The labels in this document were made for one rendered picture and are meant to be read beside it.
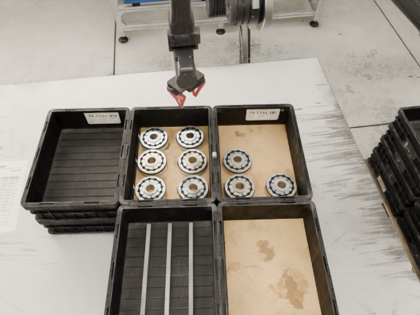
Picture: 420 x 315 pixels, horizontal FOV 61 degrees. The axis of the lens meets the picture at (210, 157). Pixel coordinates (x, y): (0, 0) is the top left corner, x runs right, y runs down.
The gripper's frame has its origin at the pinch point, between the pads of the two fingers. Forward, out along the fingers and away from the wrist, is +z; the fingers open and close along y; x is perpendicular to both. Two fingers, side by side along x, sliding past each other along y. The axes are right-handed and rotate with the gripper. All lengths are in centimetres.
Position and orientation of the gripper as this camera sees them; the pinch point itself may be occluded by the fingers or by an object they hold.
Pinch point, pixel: (187, 99)
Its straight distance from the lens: 115.5
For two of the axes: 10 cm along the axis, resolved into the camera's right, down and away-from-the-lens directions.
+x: -7.2, -5.7, 4.0
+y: 7.0, -6.0, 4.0
